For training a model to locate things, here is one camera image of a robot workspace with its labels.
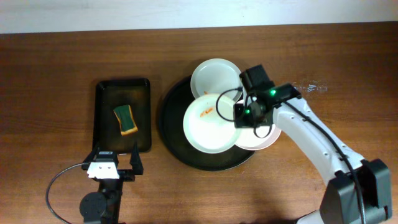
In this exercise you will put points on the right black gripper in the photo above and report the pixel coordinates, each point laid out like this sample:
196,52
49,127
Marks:
241,118

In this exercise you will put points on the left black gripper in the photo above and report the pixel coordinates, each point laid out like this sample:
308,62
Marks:
125,174

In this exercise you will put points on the green and yellow sponge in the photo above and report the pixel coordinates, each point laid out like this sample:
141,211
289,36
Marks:
125,119

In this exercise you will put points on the white plate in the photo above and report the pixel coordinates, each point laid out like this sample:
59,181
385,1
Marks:
208,125

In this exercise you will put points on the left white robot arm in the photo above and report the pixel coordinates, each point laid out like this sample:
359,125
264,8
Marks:
103,206

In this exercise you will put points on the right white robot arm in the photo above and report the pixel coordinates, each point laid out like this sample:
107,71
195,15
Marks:
357,190

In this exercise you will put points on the black rectangular tray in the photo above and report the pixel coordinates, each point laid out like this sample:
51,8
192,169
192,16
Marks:
106,132

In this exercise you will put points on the round black tray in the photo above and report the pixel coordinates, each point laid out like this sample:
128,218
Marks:
170,120

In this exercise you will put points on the pale pink plate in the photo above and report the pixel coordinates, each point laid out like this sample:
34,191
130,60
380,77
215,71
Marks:
249,141

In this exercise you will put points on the pale green plate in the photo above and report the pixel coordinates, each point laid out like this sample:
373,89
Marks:
215,76

